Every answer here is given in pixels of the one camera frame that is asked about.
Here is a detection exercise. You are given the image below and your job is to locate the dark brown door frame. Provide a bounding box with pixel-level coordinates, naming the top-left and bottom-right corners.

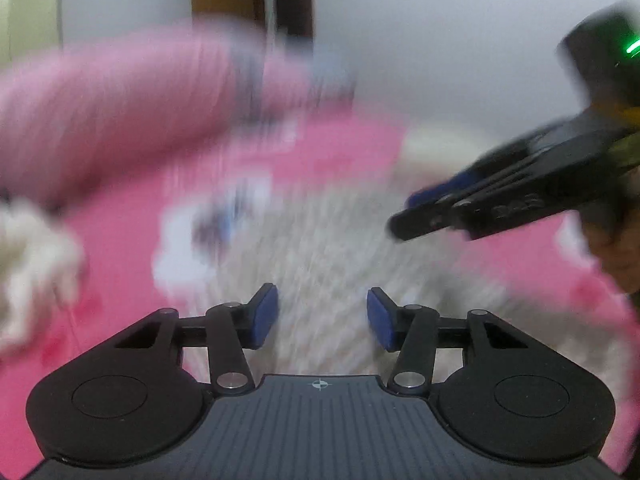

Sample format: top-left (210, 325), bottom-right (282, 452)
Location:
top-left (255, 0), bottom-right (315, 56)

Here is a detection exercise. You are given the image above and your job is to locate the folded beige garment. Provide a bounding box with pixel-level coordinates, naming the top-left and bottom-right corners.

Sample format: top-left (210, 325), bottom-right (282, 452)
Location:
top-left (399, 126), bottom-right (497, 182)

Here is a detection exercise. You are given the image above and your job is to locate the pink grey rolled quilt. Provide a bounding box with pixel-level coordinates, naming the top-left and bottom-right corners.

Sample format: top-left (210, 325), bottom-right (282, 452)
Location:
top-left (0, 22), bottom-right (323, 212)

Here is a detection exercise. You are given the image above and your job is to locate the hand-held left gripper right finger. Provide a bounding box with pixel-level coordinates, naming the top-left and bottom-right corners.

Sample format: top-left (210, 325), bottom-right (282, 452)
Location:
top-left (367, 287), bottom-right (531, 396)

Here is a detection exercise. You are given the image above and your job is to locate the pink floral blanket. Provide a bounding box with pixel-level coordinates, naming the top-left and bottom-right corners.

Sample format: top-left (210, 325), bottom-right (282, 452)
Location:
top-left (0, 110), bottom-right (640, 478)

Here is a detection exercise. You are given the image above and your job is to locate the cream fleece garment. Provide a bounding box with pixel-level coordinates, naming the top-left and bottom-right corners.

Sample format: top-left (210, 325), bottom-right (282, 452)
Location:
top-left (0, 199), bottom-right (87, 352)

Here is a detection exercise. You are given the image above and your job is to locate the beige checkered knit cardigan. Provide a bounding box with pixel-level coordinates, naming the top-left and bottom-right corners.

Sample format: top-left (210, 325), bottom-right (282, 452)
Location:
top-left (210, 180), bottom-right (553, 377)

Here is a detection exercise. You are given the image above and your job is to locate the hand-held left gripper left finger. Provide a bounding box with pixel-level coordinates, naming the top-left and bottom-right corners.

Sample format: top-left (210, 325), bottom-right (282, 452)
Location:
top-left (116, 283), bottom-right (279, 395)

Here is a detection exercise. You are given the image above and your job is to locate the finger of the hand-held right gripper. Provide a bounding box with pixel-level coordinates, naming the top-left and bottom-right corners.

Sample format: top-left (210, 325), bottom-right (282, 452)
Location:
top-left (406, 166), bottom-right (502, 209)
top-left (387, 204), bottom-right (457, 242)

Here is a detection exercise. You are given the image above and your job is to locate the person's right hand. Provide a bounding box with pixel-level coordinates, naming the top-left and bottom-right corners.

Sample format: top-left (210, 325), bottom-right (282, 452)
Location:
top-left (581, 200), bottom-right (640, 294)

